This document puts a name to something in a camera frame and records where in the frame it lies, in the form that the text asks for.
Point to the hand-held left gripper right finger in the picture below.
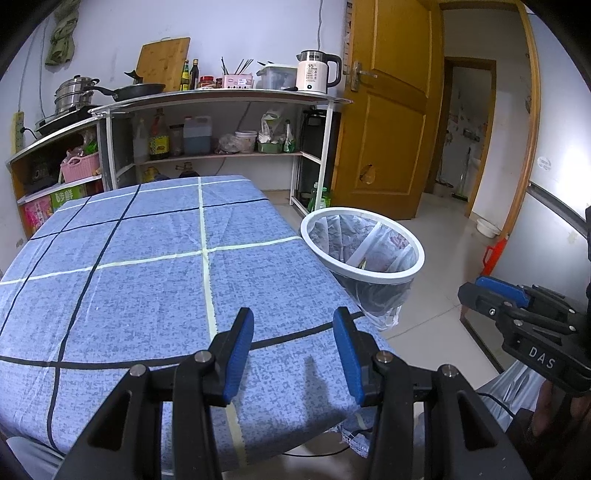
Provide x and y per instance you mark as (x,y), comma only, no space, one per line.
(346,360)

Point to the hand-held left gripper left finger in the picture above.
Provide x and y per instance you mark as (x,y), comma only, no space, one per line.
(238,364)

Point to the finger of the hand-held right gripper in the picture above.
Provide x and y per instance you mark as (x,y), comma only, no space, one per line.
(473,297)
(501,287)

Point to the white trash bin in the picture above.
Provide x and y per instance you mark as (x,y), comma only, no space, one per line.
(415,258)

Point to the person's right forearm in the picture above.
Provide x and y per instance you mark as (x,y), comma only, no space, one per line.
(526,427)

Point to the person's right hand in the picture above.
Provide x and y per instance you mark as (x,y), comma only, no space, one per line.
(549,404)

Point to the red dustpan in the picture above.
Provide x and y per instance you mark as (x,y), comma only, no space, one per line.
(493,258)

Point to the person's right leg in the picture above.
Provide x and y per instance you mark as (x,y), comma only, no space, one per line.
(512,383)

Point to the white basin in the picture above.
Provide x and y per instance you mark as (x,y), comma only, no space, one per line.
(487,227)

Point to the blue checked tablecloth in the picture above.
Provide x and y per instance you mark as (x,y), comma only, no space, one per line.
(138,277)

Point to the white refrigerator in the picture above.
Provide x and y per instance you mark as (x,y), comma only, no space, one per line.
(558,138)

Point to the green glass bottle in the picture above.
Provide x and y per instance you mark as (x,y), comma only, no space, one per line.
(316,199)
(327,196)

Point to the wooden door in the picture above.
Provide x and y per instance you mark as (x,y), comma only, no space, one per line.
(392,115)

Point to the dark oil jug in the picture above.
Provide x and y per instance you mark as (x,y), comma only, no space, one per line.
(188,170)

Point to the yellow oil jug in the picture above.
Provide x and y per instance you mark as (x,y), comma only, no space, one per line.
(154,175)

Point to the black appliance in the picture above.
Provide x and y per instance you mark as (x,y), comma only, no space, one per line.
(314,152)

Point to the green bowl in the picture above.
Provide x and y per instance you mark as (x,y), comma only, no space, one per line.
(269,147)

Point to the crumpled plastic bag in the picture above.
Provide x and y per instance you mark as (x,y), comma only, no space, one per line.
(226,145)

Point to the white plastic tub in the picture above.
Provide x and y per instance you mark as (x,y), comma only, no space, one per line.
(246,142)

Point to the green spray bottle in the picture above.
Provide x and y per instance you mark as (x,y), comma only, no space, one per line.
(289,138)

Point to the blue liquid jug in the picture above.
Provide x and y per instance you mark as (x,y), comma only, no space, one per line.
(197,138)

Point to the glass jar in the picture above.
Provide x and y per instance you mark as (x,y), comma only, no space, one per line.
(176,141)

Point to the yellow label vinegar bottle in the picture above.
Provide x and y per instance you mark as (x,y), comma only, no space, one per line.
(159,143)

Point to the green cardboard box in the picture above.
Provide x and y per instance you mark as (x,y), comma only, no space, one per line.
(69,198)

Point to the white plastic bottle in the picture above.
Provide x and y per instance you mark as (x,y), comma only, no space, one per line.
(140,145)

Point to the white food bag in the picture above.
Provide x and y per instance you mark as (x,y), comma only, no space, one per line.
(272,124)

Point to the pink cardboard box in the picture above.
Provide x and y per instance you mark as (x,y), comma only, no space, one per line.
(38,216)

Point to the pink plastic basket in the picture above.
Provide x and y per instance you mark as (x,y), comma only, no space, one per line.
(81,167)

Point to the green snack bag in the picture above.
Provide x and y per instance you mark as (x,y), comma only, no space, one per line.
(91,146)

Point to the black pot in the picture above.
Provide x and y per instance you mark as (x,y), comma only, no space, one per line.
(40,175)

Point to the white electric kettle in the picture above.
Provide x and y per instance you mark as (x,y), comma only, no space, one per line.
(314,74)

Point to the pink chopstick holder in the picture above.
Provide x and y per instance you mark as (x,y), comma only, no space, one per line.
(238,81)

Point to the red lid jar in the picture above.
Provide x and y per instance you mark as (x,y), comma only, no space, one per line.
(207,83)

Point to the wooden side shelf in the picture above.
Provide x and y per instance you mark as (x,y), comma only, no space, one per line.
(16,184)

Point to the clear plastic lidded container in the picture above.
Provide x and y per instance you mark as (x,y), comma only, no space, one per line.
(276,78)

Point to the green label sauce bottle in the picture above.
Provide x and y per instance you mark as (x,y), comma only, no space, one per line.
(185,78)

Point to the black frying pan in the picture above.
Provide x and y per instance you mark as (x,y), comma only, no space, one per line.
(138,91)

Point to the dark sauce bottle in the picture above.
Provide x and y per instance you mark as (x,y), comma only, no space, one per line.
(195,76)

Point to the bundle of chopsticks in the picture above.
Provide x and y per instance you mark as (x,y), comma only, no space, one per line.
(238,67)

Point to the black induction cooker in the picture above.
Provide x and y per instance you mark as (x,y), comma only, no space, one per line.
(64,119)

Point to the wooden cutting board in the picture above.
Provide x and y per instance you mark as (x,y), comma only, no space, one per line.
(164,62)

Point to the steel steamer pot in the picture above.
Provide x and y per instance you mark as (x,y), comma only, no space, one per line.
(74,94)

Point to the yellow power strip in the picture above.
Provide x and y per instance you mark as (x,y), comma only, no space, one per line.
(18,131)

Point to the green hanging cloth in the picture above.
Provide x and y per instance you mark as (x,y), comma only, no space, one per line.
(61,37)

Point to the wooden door frame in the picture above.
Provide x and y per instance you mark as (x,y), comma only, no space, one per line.
(531,115)

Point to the white frame kitchen rack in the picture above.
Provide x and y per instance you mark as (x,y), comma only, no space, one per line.
(221,93)

